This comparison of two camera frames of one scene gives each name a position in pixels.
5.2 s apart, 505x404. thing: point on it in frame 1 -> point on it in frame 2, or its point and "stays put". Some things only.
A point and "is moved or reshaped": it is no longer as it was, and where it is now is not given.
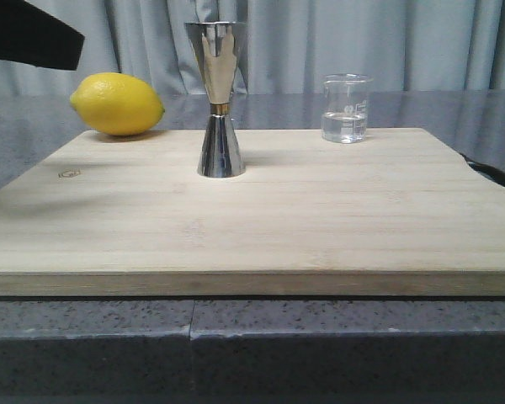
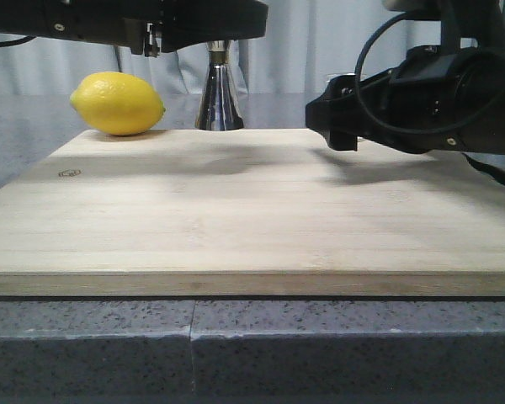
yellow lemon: (117, 103) stays put
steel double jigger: (217, 45) is moved or reshaped
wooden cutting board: (399, 213) stays put
